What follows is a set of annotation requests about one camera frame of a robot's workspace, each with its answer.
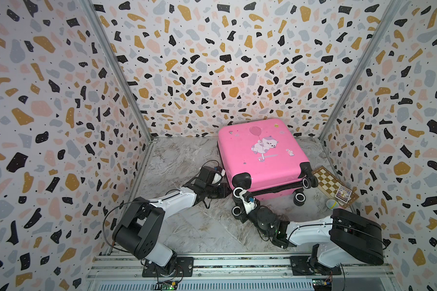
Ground aluminium corner post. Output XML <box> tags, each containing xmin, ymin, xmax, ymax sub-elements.
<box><xmin>318</xmin><ymin>0</ymin><xmax>401</xmax><ymax>142</ymax></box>
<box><xmin>80</xmin><ymin>0</ymin><xmax>152</xmax><ymax>144</ymax></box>

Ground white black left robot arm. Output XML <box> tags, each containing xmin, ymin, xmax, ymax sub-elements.
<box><xmin>112</xmin><ymin>166</ymin><xmax>231</xmax><ymax>276</ymax></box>

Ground pink toy microphone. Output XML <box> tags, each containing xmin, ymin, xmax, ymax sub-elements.
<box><xmin>326</xmin><ymin>199</ymin><xmax>341</xmax><ymax>210</ymax></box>

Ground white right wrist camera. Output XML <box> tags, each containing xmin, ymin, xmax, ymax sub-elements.
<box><xmin>239</xmin><ymin>189</ymin><xmax>257</xmax><ymax>214</ymax></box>

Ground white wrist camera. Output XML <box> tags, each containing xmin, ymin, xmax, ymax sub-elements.
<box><xmin>239</xmin><ymin>189</ymin><xmax>257</xmax><ymax>214</ymax></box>
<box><xmin>210</xmin><ymin>169</ymin><xmax>225</xmax><ymax>186</ymax></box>

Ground circuit board right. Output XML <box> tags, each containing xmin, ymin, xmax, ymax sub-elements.
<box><xmin>312</xmin><ymin>279</ymin><xmax>332</xmax><ymax>291</ymax></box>

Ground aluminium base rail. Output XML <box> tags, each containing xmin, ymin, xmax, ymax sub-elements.
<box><xmin>84</xmin><ymin>253</ymin><xmax>400</xmax><ymax>291</ymax></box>

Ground right aluminium corner post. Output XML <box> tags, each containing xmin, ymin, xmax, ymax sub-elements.
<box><xmin>318</xmin><ymin>0</ymin><xmax>401</xmax><ymax>142</ymax></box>

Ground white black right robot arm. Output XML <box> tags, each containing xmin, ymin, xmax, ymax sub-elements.
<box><xmin>232</xmin><ymin>206</ymin><xmax>384</xmax><ymax>275</ymax></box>

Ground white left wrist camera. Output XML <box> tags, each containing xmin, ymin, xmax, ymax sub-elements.
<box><xmin>210</xmin><ymin>169</ymin><xmax>225</xmax><ymax>186</ymax></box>

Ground wooden chess board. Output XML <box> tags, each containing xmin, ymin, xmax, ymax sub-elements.
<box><xmin>313</xmin><ymin>166</ymin><xmax>359</xmax><ymax>209</ymax></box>

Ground small card box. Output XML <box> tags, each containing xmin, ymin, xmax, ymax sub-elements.
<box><xmin>335</xmin><ymin>186</ymin><xmax>353</xmax><ymax>203</ymax></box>

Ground green circuit board left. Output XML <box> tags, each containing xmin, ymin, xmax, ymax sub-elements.
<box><xmin>155</xmin><ymin>281</ymin><xmax>178</xmax><ymax>291</ymax></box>

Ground pink hard-shell suitcase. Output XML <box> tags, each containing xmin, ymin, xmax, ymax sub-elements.
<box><xmin>217</xmin><ymin>119</ymin><xmax>318</xmax><ymax>206</ymax></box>

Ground left aluminium corner post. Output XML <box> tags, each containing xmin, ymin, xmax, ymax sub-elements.
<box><xmin>80</xmin><ymin>0</ymin><xmax>152</xmax><ymax>144</ymax></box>

